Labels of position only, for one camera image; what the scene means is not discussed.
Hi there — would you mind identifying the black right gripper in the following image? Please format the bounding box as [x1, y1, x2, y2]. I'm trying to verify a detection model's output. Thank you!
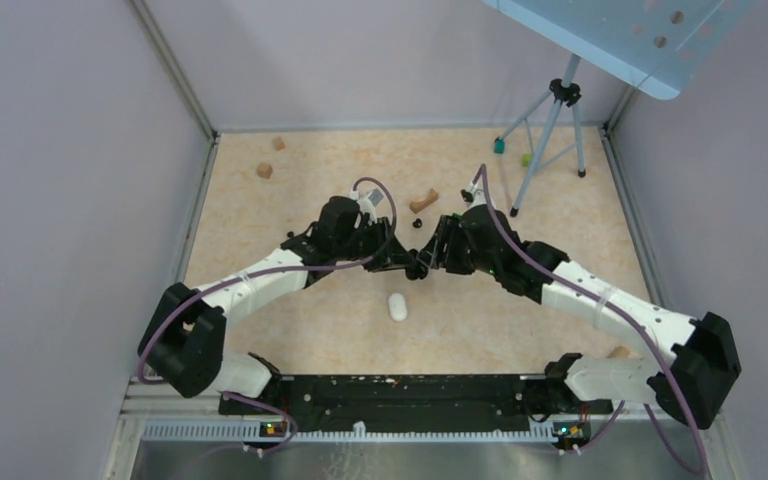
[418, 214, 500, 275]

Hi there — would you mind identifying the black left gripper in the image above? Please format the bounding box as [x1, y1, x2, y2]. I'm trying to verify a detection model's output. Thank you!
[334, 216, 416, 272]

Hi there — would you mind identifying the black earbud charging case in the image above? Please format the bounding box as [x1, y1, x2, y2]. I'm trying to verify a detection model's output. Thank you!
[405, 249, 429, 281]

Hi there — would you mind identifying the white earbud charging case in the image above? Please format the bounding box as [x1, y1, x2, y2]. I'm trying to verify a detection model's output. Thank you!
[387, 293, 408, 322]

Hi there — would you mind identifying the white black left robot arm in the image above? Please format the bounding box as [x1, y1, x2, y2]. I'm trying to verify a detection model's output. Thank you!
[137, 196, 427, 414]

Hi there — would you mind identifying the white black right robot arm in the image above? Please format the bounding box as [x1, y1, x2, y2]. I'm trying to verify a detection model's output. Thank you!
[417, 205, 742, 430]

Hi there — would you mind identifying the brown wooden arch block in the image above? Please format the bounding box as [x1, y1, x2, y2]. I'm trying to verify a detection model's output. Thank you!
[409, 188, 439, 214]

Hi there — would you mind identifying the grey tripod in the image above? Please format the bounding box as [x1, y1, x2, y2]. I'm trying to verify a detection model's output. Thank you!
[494, 54, 587, 217]

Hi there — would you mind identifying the small tan wooden cube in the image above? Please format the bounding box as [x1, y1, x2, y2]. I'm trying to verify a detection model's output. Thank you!
[272, 136, 286, 151]

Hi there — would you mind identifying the tan block near base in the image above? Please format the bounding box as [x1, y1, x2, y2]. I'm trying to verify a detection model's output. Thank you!
[607, 345, 631, 360]

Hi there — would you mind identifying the light blue perforated panel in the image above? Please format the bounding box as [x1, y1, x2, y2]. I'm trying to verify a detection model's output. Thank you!
[485, 0, 752, 100]

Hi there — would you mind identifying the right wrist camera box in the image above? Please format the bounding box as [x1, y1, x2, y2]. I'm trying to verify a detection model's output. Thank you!
[460, 188, 493, 210]

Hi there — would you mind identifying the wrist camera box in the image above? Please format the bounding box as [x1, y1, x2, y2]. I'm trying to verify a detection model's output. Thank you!
[460, 188, 493, 210]
[349, 188, 385, 218]

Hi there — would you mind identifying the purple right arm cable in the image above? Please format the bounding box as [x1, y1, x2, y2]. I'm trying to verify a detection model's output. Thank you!
[473, 164, 710, 478]

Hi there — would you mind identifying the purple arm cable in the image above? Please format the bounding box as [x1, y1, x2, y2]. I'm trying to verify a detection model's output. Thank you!
[473, 164, 710, 478]
[134, 176, 399, 457]

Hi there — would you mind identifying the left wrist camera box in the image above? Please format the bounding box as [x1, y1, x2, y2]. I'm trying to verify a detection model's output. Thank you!
[349, 188, 385, 218]

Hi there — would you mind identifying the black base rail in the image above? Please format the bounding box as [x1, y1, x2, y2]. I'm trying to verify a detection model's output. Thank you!
[218, 373, 614, 435]

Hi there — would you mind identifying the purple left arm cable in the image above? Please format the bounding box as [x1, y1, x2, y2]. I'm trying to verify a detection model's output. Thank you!
[134, 176, 399, 457]

